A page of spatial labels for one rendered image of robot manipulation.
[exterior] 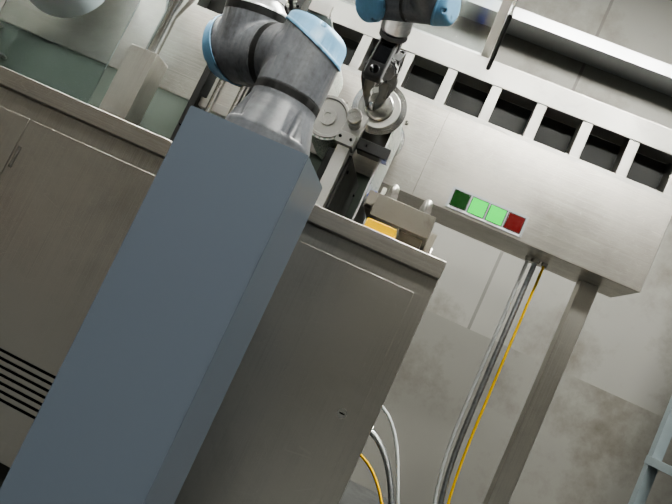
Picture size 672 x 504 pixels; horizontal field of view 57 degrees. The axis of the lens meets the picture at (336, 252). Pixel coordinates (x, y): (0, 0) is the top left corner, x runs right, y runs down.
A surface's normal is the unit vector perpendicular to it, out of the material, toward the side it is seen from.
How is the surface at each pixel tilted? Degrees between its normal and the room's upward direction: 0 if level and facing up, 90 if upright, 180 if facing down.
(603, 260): 90
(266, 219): 90
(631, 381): 90
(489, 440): 90
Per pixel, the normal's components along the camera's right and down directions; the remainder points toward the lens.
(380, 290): -0.09, -0.14
